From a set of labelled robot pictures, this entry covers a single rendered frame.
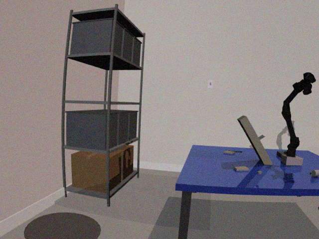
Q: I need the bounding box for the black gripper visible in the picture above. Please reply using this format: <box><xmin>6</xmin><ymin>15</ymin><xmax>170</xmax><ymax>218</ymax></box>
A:
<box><xmin>293</xmin><ymin>74</ymin><xmax>316</xmax><ymax>92</ymax></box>

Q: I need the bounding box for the tan service panel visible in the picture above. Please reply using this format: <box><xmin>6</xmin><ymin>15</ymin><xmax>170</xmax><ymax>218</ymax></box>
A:
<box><xmin>237</xmin><ymin>115</ymin><xmax>273</xmax><ymax>165</ymax></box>

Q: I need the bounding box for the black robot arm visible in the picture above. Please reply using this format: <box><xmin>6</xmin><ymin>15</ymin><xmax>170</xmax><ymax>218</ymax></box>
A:
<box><xmin>282</xmin><ymin>72</ymin><xmax>312</xmax><ymax>157</ymax></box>

